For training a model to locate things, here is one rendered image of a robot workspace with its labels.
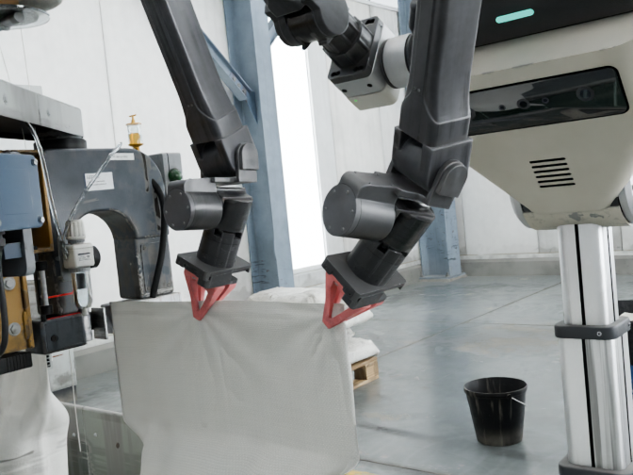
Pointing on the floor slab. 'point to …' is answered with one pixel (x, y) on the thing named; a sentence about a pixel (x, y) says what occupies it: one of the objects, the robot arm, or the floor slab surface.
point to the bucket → (497, 409)
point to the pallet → (365, 371)
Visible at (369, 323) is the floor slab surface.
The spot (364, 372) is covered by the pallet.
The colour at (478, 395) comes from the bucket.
